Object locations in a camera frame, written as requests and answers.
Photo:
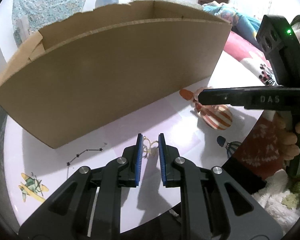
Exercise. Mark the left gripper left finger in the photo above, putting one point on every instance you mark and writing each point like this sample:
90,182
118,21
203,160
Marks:
88,204

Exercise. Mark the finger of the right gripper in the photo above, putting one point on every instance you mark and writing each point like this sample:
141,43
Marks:
240,96

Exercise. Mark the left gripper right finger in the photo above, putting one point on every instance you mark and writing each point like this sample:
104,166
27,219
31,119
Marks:
213,204

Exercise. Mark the right hand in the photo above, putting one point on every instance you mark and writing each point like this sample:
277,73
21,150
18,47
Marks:
286,140

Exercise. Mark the blue patterned cloth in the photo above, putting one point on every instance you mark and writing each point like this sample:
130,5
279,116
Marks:
242,24

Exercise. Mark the pink floral blanket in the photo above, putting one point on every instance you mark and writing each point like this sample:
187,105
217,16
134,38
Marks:
252,58

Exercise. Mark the brown cardboard box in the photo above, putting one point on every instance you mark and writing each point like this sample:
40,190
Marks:
77,75

